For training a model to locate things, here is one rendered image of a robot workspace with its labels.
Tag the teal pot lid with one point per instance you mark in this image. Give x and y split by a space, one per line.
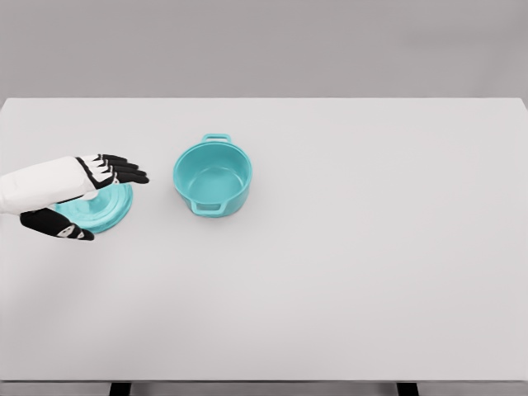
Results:
108 208

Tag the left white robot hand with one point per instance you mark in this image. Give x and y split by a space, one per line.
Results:
53 181

